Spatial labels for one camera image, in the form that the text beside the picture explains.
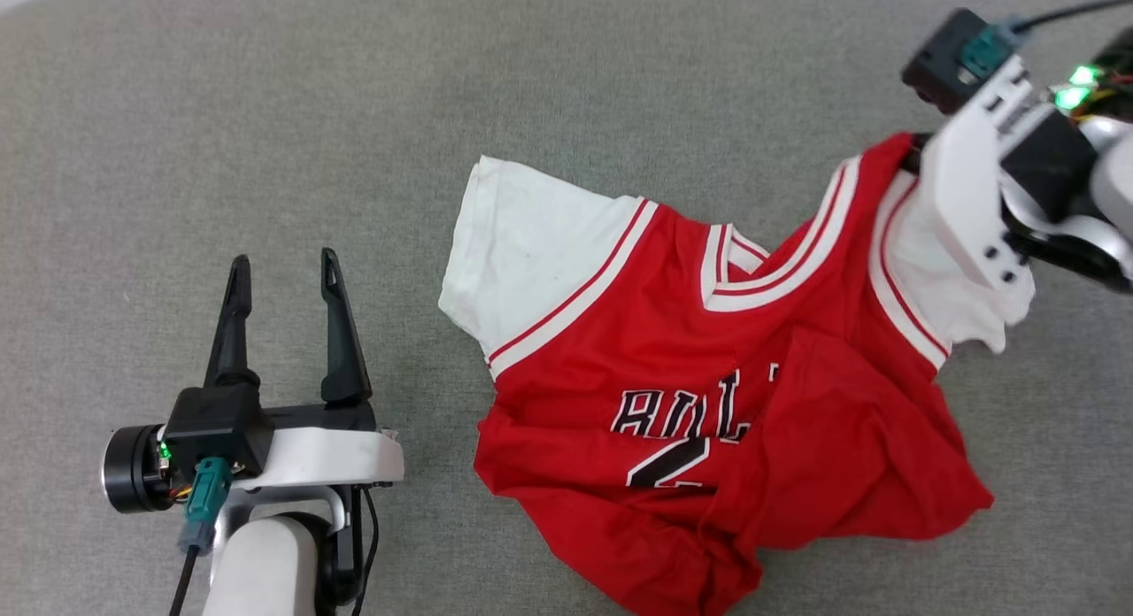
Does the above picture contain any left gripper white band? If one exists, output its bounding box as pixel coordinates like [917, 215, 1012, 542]
[102, 248, 406, 522]

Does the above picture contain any grey fabric sofa cushion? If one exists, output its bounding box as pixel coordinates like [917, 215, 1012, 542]
[0, 0, 1133, 616]

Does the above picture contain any thin black cable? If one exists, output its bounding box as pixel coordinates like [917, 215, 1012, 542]
[352, 488, 382, 616]
[1014, 0, 1133, 35]
[168, 545, 199, 616]

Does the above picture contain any red and white basketball jersey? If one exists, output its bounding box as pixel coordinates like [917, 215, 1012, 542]
[438, 131, 1037, 616]

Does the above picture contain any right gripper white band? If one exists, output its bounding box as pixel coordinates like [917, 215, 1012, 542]
[903, 57, 1098, 291]

